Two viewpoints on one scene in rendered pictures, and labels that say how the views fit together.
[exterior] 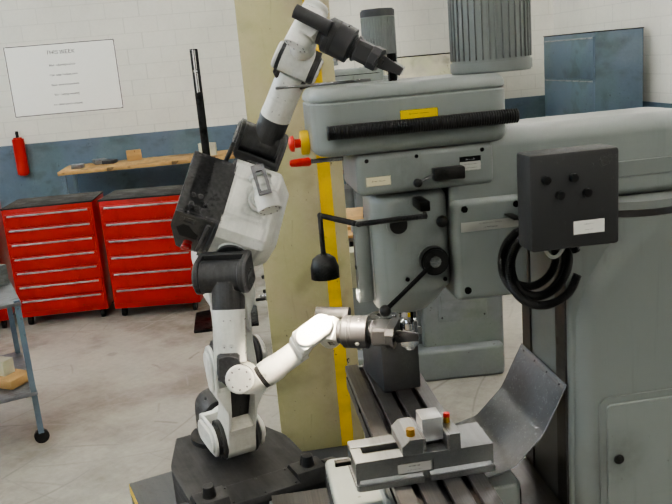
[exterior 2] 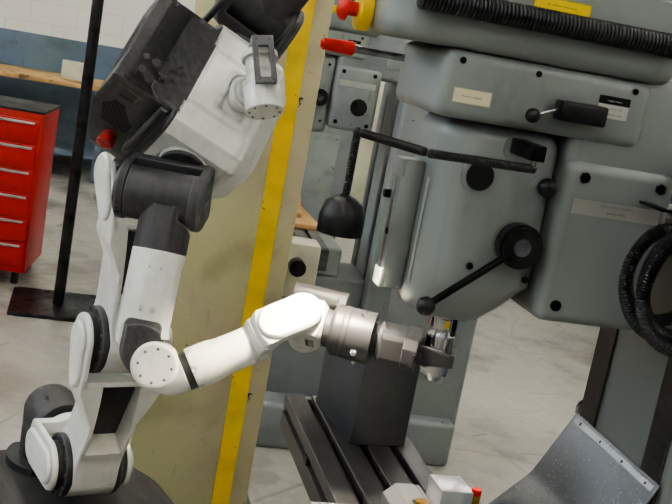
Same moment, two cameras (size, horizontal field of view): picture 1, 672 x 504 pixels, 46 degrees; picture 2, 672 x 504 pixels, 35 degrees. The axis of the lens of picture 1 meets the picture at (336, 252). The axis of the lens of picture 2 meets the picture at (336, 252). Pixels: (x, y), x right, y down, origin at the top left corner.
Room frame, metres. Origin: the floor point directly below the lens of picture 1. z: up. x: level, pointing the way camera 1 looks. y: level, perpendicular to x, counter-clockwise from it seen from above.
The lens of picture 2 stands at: (0.31, 0.25, 1.72)
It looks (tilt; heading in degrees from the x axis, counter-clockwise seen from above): 12 degrees down; 352
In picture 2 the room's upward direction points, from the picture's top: 10 degrees clockwise
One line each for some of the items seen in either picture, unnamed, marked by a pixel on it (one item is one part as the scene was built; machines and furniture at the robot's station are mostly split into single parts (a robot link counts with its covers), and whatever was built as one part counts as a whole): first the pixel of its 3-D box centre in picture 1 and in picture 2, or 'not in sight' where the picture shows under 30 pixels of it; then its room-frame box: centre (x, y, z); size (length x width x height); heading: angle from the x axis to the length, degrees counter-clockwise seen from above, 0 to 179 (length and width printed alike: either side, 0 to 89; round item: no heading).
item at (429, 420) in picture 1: (429, 424); (447, 501); (1.80, -0.19, 1.05); 0.06 x 0.05 x 0.06; 8
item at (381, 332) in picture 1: (375, 333); (383, 342); (2.00, -0.09, 1.23); 0.13 x 0.12 x 0.10; 164
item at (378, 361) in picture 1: (389, 348); (366, 379); (2.37, -0.14, 1.04); 0.22 x 0.12 x 0.20; 14
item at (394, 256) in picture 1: (405, 246); (468, 217); (1.97, -0.18, 1.47); 0.21 x 0.19 x 0.32; 7
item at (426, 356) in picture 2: (406, 337); (434, 359); (1.94, -0.17, 1.23); 0.06 x 0.02 x 0.03; 74
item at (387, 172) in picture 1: (414, 163); (517, 92); (1.97, -0.22, 1.68); 0.34 x 0.24 x 0.10; 97
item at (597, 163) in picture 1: (568, 197); not in sight; (1.67, -0.51, 1.62); 0.20 x 0.09 x 0.21; 97
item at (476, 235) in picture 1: (476, 238); (575, 232); (1.99, -0.37, 1.47); 0.24 x 0.19 x 0.26; 7
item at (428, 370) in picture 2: (409, 334); (436, 356); (1.97, -0.17, 1.23); 0.05 x 0.05 x 0.06
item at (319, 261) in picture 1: (324, 265); (342, 213); (1.92, 0.03, 1.45); 0.07 x 0.07 x 0.06
